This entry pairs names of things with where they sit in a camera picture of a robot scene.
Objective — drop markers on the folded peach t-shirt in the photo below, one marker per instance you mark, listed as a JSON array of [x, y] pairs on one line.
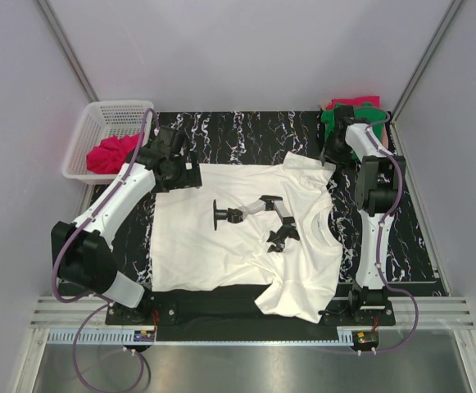
[[386, 137]]

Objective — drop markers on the aluminium rail frame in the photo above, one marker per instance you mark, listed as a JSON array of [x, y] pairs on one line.
[[217, 342]]

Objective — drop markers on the left controller board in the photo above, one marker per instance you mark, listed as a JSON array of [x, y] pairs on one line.
[[144, 335]]

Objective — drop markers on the folded green t-shirt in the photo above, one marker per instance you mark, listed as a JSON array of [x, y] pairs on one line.
[[342, 114]]

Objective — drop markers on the folded red t-shirt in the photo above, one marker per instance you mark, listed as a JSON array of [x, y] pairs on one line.
[[355, 101]]

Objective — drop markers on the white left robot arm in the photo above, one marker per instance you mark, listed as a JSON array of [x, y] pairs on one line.
[[82, 251]]

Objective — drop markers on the white printed t-shirt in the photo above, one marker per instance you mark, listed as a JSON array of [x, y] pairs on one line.
[[190, 252]]

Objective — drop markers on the controller board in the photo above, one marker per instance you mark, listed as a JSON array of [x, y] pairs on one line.
[[144, 335], [367, 338]]

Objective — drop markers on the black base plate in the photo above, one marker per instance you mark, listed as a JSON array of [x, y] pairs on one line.
[[229, 314]]

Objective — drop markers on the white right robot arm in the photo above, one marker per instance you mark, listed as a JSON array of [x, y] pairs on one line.
[[378, 192]]

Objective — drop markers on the right controller board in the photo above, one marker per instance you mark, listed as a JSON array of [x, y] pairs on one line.
[[367, 338]]

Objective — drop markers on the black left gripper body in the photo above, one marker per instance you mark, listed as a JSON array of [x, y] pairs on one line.
[[186, 174]]

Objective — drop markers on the crumpled pink t-shirt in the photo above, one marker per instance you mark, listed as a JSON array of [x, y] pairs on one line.
[[111, 154]]

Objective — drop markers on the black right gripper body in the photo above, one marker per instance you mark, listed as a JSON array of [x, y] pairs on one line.
[[332, 149]]

